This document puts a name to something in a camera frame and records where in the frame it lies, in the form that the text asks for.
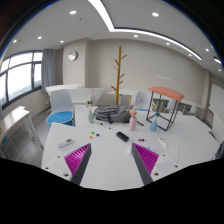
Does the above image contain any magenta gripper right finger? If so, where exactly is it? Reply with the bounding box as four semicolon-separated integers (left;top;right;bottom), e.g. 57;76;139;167
132;143;159;185

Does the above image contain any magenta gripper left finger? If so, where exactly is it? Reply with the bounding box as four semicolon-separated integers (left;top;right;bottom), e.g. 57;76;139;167
64;144;92;185

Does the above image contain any black rectangular charger block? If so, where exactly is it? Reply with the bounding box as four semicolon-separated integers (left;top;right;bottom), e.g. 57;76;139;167
116;131;129;142

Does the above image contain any white remote control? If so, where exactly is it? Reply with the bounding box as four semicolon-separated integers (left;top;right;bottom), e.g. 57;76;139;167
158;138;168;148

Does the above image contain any blue vase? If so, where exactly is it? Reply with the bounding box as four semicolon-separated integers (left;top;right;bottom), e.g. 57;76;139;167
150;120;157;131

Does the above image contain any pink bottle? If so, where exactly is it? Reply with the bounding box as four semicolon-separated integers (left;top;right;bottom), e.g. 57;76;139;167
129;110;137;131

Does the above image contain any green vase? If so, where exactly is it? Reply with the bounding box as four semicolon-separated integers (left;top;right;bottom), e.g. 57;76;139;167
88;111;94;124

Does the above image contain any grey backpack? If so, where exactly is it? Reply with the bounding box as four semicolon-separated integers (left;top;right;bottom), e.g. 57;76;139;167
94;104;131;124

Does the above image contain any white chair blue cushion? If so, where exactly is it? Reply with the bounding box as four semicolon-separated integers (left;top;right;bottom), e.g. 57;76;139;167
46;90;74;126

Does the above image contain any white side desk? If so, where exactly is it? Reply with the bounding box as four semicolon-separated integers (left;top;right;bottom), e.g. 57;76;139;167
0;106;44;149

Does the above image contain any wooden coat tree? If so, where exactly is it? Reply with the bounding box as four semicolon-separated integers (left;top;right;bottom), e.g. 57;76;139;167
111;46;127;105

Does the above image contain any grey curtain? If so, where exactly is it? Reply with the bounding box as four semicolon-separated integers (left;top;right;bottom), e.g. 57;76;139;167
41;49;55;93

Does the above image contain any white charger with cable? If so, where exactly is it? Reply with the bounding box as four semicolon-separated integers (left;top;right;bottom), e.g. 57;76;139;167
126;144;132;155

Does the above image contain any black frame orange-top stool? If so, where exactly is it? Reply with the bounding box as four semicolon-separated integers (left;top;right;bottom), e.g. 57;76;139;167
146;87;184;131

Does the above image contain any round wall clock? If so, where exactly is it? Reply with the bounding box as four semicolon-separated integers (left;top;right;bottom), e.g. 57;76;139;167
68;51;78;61

